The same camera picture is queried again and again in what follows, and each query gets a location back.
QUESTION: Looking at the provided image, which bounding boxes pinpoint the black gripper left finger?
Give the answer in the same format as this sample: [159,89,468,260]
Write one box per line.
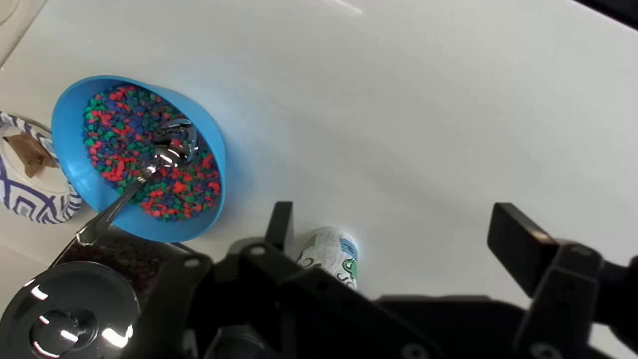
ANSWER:
[226,199,394,334]

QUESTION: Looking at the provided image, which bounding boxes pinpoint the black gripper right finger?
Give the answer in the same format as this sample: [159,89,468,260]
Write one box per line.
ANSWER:
[486,201,638,359]

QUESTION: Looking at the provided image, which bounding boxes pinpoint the white printed paper cup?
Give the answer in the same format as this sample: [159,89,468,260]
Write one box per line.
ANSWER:
[294,224,360,290]

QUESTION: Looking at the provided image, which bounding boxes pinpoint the colourful cereal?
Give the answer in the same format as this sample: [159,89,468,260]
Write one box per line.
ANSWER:
[81,83,222,223]

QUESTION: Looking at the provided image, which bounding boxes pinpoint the coffee jar with chrome lid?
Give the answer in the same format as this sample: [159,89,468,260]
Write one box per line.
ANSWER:
[0,226,180,359]

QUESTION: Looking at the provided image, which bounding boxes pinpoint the blue bowl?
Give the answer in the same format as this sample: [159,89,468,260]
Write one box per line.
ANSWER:
[49,73,228,242]

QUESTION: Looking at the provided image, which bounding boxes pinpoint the metal spoon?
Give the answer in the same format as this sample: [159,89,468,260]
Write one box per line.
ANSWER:
[73,115,198,246]

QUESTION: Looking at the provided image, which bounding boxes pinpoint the blue white patterned plate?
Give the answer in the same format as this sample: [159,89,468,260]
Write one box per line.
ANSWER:
[0,109,85,224]

